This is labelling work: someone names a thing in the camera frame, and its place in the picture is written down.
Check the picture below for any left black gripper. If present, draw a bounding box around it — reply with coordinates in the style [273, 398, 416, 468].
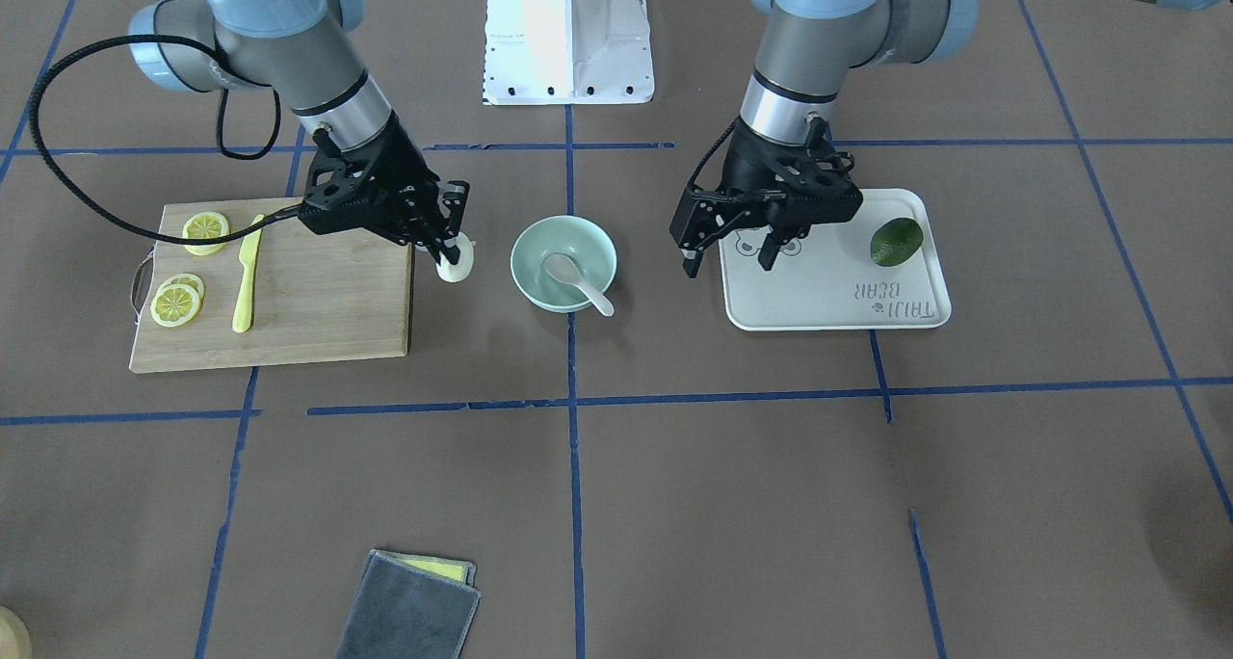
[670, 118, 863, 278]

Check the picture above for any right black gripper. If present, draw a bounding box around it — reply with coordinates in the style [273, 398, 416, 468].
[297, 118, 473, 265]

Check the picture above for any white steamed bun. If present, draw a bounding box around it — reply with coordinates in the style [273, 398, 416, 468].
[435, 232, 475, 284]

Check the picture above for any white ceramic spoon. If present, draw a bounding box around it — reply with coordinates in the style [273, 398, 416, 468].
[543, 253, 614, 317]

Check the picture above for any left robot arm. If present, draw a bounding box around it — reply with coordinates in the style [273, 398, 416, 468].
[670, 0, 1221, 276]

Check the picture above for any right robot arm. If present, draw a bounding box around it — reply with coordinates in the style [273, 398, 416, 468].
[96, 0, 473, 280]

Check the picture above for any light green bowl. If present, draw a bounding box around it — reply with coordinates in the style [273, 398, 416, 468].
[510, 215, 617, 316]

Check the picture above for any cream bear serving tray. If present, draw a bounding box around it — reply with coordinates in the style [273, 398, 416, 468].
[718, 188, 953, 332]

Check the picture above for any wooden cutting board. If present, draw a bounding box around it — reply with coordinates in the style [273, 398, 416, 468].
[129, 218, 414, 374]

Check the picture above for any green avocado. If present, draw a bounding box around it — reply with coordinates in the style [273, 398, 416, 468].
[869, 217, 924, 268]

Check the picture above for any yellow plastic knife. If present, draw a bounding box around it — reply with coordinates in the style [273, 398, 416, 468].
[231, 215, 264, 333]

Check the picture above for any single lemon slice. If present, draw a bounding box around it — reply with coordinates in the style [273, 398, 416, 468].
[181, 211, 232, 255]

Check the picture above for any upper lemon slice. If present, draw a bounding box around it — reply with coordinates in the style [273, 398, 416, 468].
[157, 273, 203, 299]

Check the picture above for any lower stacked lemon slice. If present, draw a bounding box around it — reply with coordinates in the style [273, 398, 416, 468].
[149, 284, 202, 327]

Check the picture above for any grey folded cloth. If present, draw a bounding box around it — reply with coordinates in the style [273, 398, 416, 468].
[335, 549, 481, 658]

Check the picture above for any wooden mug tree stand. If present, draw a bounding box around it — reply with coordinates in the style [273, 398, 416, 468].
[0, 606, 35, 659]

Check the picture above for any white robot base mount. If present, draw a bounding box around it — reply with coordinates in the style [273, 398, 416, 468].
[482, 0, 656, 106]

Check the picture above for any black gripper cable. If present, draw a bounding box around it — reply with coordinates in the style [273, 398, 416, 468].
[27, 33, 333, 248]

